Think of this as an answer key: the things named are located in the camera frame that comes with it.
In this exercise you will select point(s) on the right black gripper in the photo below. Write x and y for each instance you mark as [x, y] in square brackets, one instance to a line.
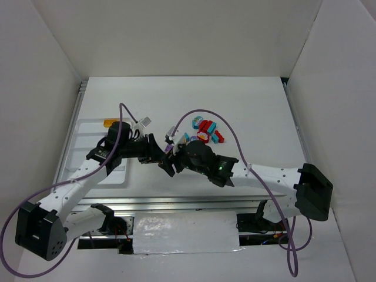
[178, 160]

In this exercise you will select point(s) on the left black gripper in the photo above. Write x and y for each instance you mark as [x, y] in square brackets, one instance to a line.
[150, 145]

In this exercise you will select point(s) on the purple lego brick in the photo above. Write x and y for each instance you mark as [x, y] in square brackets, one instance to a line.
[168, 149]

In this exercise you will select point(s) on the large yellow lego brick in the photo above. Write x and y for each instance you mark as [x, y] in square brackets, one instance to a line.
[109, 122]

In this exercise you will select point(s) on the small teal lego cube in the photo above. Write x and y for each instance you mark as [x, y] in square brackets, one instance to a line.
[186, 137]

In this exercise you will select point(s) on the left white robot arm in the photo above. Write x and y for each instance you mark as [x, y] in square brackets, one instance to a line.
[45, 227]

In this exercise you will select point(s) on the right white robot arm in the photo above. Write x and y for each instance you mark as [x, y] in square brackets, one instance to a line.
[301, 191]

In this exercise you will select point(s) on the red white flower lego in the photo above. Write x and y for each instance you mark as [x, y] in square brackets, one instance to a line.
[203, 136]

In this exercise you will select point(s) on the teal printed round lego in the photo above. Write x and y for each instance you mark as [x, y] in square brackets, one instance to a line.
[196, 122]

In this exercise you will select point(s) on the red lego brick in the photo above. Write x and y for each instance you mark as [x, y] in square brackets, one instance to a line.
[203, 125]

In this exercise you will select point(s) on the teal red small lego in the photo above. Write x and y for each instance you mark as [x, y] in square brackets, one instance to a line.
[217, 137]

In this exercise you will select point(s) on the teal lego brick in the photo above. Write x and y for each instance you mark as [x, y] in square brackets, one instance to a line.
[211, 128]

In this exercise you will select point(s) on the white compartment sorting tray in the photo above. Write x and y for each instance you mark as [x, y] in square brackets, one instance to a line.
[86, 135]

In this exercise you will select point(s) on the white foil cover panel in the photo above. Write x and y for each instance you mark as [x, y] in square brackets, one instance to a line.
[185, 233]

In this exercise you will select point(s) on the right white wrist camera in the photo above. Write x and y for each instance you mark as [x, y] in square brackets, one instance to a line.
[173, 137]

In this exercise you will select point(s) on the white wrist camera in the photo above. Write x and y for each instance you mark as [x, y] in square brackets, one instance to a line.
[173, 137]
[142, 124]

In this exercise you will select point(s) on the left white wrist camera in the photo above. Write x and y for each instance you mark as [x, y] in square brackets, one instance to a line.
[142, 124]

